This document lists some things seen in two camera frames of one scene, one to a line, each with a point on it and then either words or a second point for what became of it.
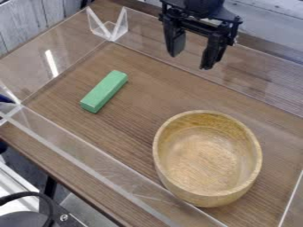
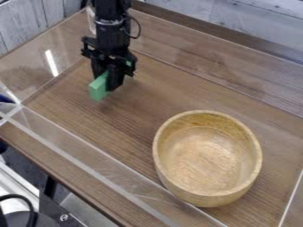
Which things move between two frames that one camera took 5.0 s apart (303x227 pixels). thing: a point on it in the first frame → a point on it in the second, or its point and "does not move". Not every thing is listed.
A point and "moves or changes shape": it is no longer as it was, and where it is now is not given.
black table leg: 51,187 does not move
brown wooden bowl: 209,156 does not move
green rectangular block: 104,91 moves or changes shape
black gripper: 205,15 → 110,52
